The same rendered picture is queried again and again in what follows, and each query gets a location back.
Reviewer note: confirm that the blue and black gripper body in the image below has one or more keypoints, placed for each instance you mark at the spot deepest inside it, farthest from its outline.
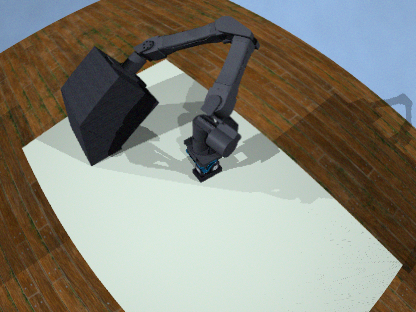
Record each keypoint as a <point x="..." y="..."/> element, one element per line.
<point x="200" y="152"/>

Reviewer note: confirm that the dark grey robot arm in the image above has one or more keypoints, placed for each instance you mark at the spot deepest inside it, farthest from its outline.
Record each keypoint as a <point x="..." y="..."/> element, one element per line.
<point x="221" y="97"/>

